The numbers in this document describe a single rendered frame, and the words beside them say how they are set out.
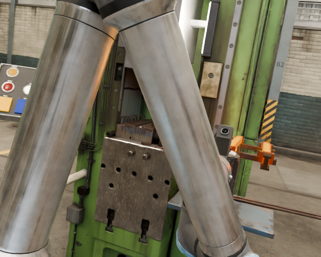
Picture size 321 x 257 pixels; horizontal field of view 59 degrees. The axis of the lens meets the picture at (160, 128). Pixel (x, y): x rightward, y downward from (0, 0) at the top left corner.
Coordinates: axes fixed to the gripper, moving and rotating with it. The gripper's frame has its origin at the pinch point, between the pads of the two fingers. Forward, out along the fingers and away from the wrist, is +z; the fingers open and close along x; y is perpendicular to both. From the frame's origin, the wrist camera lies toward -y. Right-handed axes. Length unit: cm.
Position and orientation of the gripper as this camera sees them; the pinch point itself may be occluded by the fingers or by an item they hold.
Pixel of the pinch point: (228, 150)
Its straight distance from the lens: 98.0
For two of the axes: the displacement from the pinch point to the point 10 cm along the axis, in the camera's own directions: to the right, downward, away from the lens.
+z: 3.7, -0.8, 9.2
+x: 9.2, 1.9, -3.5
